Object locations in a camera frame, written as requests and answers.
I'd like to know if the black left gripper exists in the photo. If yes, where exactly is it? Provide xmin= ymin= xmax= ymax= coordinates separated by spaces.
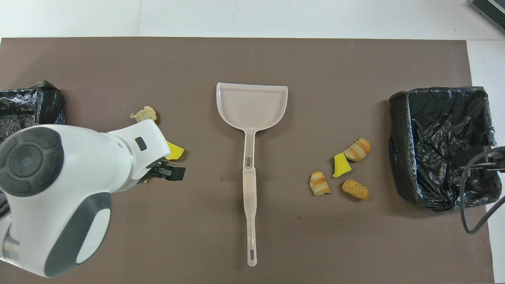
xmin=142 ymin=157 xmax=186 ymax=183

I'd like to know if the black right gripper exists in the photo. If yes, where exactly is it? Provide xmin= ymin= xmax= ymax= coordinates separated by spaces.
xmin=489 ymin=147 xmax=505 ymax=172

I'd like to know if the torn croissant pastry piece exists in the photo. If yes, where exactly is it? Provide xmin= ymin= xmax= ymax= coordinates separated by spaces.
xmin=130 ymin=105 xmax=157 ymax=123

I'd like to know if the beige plastic dustpan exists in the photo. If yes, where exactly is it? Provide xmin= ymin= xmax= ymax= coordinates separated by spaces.
xmin=216 ymin=82 xmax=288 ymax=171

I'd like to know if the long striped croissant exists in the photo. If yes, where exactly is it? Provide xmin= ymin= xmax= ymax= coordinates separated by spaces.
xmin=343 ymin=138 xmax=372 ymax=163

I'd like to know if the short striped croissant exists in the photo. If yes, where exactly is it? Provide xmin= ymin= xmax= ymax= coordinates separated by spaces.
xmin=309 ymin=171 xmax=331 ymax=196

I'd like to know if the brown bread roll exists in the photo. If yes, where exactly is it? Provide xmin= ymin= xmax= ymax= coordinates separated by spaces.
xmin=342 ymin=179 xmax=371 ymax=200

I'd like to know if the small yellow sponge piece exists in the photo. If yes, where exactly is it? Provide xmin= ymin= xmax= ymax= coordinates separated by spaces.
xmin=332 ymin=152 xmax=352 ymax=178

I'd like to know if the black bag-lined bin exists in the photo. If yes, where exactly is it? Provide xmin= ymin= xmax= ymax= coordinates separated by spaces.
xmin=0 ymin=80 xmax=66 ymax=217
xmin=389 ymin=87 xmax=502 ymax=211

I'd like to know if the brown paper table mat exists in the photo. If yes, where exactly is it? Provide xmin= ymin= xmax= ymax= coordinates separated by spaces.
xmin=0 ymin=37 xmax=496 ymax=284

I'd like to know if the dark grey ribbed device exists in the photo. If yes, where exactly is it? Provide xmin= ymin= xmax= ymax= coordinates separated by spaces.
xmin=469 ymin=0 xmax=505 ymax=34

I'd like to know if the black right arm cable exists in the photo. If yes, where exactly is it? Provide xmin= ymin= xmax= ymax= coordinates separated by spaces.
xmin=460 ymin=146 xmax=505 ymax=234

